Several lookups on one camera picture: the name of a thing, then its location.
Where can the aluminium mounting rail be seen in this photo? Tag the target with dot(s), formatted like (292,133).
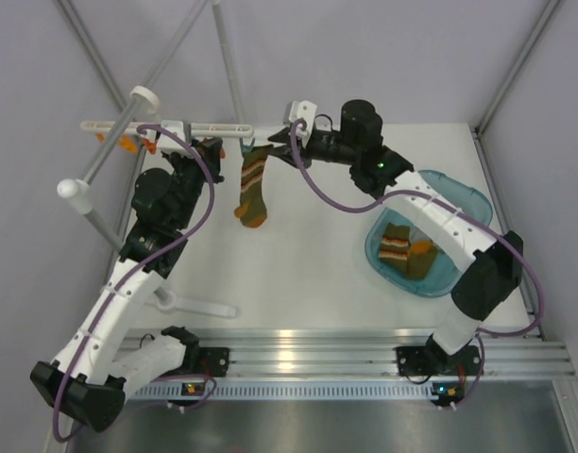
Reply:
(309,353)

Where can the green striped sock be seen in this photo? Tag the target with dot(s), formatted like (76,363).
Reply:
(252,211)
(394,246)

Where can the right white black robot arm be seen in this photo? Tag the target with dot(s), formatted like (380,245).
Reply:
(490,264)

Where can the teal clothespin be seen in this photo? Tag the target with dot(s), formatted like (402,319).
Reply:
(246,145)

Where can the slotted white cable duct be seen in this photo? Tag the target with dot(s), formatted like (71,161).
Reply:
(316,390)

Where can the grey white drying rack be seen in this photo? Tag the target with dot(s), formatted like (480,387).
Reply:
(76,191)

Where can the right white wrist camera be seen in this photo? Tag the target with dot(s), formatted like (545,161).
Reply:
(301,110)

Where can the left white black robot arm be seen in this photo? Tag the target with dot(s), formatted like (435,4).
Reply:
(86,381)

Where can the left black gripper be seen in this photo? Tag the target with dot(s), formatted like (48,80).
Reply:
(210,151)

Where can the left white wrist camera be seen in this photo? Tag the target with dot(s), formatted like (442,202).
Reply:
(177,129)

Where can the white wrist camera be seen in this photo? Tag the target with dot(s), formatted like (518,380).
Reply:
(177,129)
(301,110)

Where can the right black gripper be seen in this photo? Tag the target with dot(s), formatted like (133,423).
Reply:
(283,152)

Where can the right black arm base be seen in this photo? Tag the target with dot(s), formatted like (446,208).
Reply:
(413,362)

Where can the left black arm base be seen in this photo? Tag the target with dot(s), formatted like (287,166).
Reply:
(212,361)

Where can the teal plastic basin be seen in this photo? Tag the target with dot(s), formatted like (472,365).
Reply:
(444,274)

